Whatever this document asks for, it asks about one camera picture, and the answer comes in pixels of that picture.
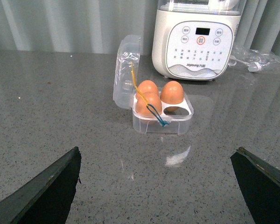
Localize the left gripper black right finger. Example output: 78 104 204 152
231 147 280 224

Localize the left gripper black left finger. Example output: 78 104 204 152
0 147 81 224

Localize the clear plastic egg box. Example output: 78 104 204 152
113 35 194 135

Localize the brown egg back right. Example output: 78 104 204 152
160 81 184 105

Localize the brown egg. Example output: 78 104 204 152
160 81 184 105
135 91 162 117
138 80 159 96

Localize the brown egg front left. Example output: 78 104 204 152
135 91 162 117

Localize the brown egg back left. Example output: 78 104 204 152
138 80 159 96

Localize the blue rubber band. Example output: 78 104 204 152
146 103 169 127

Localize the clear plastic bag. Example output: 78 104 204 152
228 43 280 74

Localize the white Joyoung blender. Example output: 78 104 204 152
152 0 246 81

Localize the white power cable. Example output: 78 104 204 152
229 55 262 72

